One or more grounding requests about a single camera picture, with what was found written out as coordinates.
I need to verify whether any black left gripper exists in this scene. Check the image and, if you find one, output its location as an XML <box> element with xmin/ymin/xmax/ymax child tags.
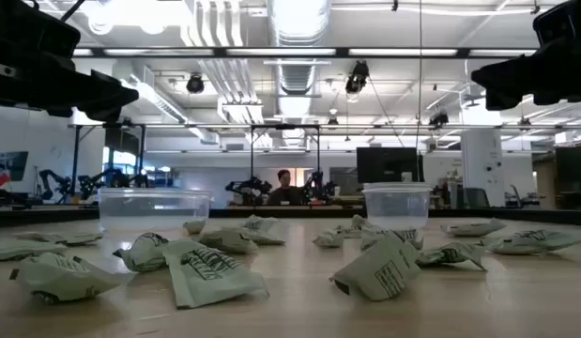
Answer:
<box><xmin>0</xmin><ymin>45</ymin><xmax>141</xmax><ymax>123</ymax></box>

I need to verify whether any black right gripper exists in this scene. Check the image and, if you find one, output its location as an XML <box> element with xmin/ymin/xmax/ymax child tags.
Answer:
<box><xmin>470</xmin><ymin>36</ymin><xmax>581</xmax><ymax>112</ymax></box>

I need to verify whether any green packet bold print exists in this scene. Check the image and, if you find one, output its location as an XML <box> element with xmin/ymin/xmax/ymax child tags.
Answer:
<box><xmin>161</xmin><ymin>238</ymin><xmax>271</xmax><ymax>310</ymax></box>

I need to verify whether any black hanging screen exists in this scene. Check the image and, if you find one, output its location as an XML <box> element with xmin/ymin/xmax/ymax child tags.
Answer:
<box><xmin>104</xmin><ymin>125</ymin><xmax>142</xmax><ymax>156</ymax></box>

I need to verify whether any white column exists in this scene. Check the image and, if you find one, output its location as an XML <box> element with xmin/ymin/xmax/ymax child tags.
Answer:
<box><xmin>460</xmin><ymin>127</ymin><xmax>506</xmax><ymax>208</ymax></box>

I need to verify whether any black hanging spotlight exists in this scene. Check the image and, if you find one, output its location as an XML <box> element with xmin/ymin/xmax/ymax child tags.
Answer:
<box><xmin>185</xmin><ymin>71</ymin><xmax>206</xmax><ymax>95</ymax></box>
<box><xmin>344</xmin><ymin>59</ymin><xmax>371</xmax><ymax>95</ymax></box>

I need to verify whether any dark office chair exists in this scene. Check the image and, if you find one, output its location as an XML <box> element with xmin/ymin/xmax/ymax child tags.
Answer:
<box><xmin>462</xmin><ymin>187</ymin><xmax>491</xmax><ymax>209</ymax></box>

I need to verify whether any wide clear plastic container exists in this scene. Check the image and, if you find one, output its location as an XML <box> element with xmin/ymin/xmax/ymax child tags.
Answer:
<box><xmin>97</xmin><ymin>187</ymin><xmax>214</xmax><ymax>232</ymax></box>

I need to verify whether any red black background gripper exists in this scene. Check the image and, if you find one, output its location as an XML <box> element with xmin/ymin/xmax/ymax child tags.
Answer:
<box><xmin>0</xmin><ymin>172</ymin><xmax>33</xmax><ymax>207</ymax></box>

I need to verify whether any black monitor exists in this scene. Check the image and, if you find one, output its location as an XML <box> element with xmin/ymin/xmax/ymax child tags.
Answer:
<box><xmin>356</xmin><ymin>146</ymin><xmax>425</xmax><ymax>185</ymax></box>

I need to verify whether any small clear plastic container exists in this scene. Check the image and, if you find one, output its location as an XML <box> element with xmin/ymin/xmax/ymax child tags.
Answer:
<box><xmin>362</xmin><ymin>181</ymin><xmax>433</xmax><ymax>231</ymax></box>

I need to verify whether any seated person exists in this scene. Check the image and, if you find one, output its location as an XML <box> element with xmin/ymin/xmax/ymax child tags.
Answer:
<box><xmin>266</xmin><ymin>168</ymin><xmax>306</xmax><ymax>207</ymax></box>

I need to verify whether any black left camera cable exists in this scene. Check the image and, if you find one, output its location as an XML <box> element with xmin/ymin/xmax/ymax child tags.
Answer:
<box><xmin>59</xmin><ymin>0</ymin><xmax>88</xmax><ymax>23</ymax></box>

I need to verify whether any dark wall picture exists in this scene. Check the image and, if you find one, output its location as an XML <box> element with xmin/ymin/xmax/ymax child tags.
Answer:
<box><xmin>0</xmin><ymin>150</ymin><xmax>30</xmax><ymax>183</ymax></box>

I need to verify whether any black background rig frame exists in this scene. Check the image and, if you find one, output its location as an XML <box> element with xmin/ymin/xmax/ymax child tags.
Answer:
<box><xmin>249</xmin><ymin>123</ymin><xmax>322</xmax><ymax>189</ymax></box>

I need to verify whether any silver ceiling duct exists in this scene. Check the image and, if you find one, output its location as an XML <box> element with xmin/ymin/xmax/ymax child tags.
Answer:
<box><xmin>266</xmin><ymin>0</ymin><xmax>333</xmax><ymax>98</ymax></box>

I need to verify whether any black metal table frame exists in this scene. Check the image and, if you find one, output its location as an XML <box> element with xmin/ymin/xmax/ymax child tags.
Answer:
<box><xmin>0</xmin><ymin>205</ymin><xmax>581</xmax><ymax>228</ymax></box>

